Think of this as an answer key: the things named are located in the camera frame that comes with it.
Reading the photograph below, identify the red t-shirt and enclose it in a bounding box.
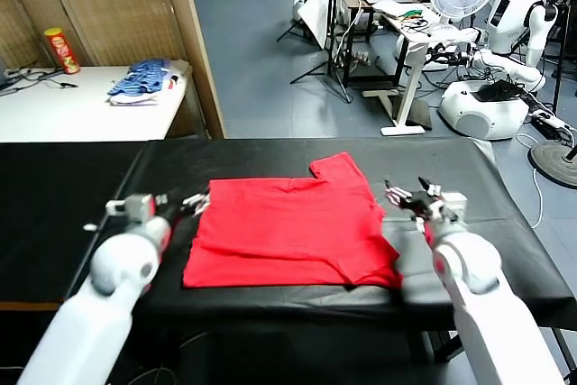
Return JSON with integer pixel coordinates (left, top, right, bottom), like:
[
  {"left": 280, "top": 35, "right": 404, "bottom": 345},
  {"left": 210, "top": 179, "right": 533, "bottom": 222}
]
[{"left": 181, "top": 151, "right": 404, "bottom": 289}]

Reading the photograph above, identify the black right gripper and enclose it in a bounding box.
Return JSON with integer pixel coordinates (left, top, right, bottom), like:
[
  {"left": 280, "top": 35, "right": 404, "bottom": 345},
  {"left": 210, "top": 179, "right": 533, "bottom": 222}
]
[{"left": 384, "top": 176, "right": 445, "bottom": 226}]

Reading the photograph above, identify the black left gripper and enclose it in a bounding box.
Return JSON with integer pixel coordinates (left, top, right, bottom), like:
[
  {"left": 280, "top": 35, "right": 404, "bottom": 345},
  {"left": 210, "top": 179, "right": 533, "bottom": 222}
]
[{"left": 152, "top": 192, "right": 212, "bottom": 226}]

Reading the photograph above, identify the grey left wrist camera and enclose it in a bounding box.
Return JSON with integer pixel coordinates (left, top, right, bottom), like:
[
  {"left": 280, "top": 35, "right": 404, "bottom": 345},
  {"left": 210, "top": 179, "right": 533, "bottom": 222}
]
[{"left": 105, "top": 194, "right": 157, "bottom": 225}]

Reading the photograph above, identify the white floor cable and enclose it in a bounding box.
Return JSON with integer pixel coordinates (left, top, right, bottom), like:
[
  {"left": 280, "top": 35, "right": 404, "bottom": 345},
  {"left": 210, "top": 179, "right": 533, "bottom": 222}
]
[{"left": 516, "top": 132, "right": 545, "bottom": 230}]

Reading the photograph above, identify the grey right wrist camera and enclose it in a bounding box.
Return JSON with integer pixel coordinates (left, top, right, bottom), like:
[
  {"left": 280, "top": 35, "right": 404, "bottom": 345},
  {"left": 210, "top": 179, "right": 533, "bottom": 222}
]
[{"left": 439, "top": 192, "right": 469, "bottom": 225}]

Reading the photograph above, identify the white office desk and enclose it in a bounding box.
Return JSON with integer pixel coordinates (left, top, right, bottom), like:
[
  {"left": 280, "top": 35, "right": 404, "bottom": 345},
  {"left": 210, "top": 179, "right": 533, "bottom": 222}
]
[{"left": 360, "top": 0, "right": 479, "bottom": 138}]

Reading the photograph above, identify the black table cover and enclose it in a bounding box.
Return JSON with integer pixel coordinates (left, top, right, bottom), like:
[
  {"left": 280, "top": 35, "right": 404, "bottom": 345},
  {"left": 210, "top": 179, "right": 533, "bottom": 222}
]
[{"left": 0, "top": 137, "right": 577, "bottom": 331}]

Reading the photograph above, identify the red chips can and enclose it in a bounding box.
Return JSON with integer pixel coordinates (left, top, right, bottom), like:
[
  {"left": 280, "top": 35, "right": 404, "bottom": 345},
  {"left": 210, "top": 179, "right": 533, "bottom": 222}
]
[{"left": 43, "top": 27, "right": 82, "bottom": 76}]

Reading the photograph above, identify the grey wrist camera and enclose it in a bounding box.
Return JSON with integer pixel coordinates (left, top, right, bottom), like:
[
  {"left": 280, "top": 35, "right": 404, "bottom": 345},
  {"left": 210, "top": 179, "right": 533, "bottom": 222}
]
[
  {"left": 439, "top": 192, "right": 469, "bottom": 225},
  {"left": 105, "top": 194, "right": 157, "bottom": 225}
]

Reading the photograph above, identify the white reflector board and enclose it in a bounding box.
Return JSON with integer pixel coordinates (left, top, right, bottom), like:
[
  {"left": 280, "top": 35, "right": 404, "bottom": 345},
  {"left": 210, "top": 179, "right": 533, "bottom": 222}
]
[{"left": 297, "top": 0, "right": 339, "bottom": 51}]

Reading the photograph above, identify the white humanoid robot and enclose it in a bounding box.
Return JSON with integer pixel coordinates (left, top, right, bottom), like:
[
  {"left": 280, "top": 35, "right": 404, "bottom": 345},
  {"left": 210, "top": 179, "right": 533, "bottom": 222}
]
[{"left": 426, "top": 0, "right": 563, "bottom": 142}]

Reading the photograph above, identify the white side table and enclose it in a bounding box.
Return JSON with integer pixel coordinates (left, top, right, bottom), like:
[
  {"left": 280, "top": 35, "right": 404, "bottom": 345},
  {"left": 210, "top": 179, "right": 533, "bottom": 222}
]
[{"left": 0, "top": 60, "right": 196, "bottom": 143}]

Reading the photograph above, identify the blue striped clothes pile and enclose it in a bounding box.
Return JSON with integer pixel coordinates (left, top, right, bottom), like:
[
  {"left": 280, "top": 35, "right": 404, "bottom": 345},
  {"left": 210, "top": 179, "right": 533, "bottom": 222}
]
[{"left": 106, "top": 58, "right": 178, "bottom": 107}]

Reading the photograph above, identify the black cable on table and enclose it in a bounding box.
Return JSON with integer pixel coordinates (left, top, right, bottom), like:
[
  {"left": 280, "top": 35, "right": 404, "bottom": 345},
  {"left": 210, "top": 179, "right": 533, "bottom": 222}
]
[{"left": 0, "top": 67, "right": 79, "bottom": 97}]

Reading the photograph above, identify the round grey stand base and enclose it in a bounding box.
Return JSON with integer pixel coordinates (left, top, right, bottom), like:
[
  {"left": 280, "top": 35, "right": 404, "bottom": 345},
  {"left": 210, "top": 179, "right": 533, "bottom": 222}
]
[{"left": 527, "top": 140, "right": 577, "bottom": 188}]

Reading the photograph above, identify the white floor power strip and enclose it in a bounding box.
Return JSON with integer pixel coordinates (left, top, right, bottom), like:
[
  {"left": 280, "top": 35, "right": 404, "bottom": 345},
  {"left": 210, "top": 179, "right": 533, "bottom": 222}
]
[{"left": 529, "top": 109, "right": 574, "bottom": 134}]

